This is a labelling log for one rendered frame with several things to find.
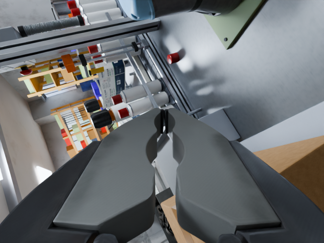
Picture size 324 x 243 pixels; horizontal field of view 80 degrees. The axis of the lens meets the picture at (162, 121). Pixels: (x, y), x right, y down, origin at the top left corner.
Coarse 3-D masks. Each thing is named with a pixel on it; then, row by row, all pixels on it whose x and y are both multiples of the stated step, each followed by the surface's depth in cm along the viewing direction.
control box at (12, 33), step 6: (0, 30) 56; (6, 30) 56; (12, 30) 57; (0, 36) 56; (6, 36) 56; (12, 36) 57; (18, 36) 59; (30, 60) 66; (12, 66) 62; (18, 66) 66; (24, 66) 69; (0, 72) 69
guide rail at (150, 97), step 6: (108, 18) 83; (120, 42) 80; (126, 48) 79; (126, 54) 78; (132, 60) 77; (132, 66) 77; (138, 72) 76; (138, 78) 76; (144, 84) 74; (150, 96) 73
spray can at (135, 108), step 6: (156, 96) 75; (162, 96) 76; (168, 96) 76; (138, 102) 73; (144, 102) 73; (150, 102) 74; (156, 102) 75; (162, 102) 76; (168, 102) 78; (126, 108) 72; (132, 108) 71; (138, 108) 72; (144, 108) 73; (150, 108) 75; (120, 114) 71; (126, 114) 72; (132, 114) 72; (138, 114) 74
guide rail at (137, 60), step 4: (132, 56) 88; (136, 56) 87; (136, 60) 86; (136, 64) 86; (140, 64) 86; (140, 68) 85; (140, 72) 86; (144, 72) 85; (144, 76) 84; (148, 80) 84
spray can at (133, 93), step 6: (150, 84) 77; (156, 84) 77; (126, 90) 74; (132, 90) 74; (138, 90) 75; (144, 90) 76; (150, 90) 77; (156, 90) 78; (114, 96) 73; (120, 96) 73; (126, 96) 73; (132, 96) 74; (138, 96) 75; (144, 96) 77; (114, 102) 73; (120, 102) 74; (126, 102) 74
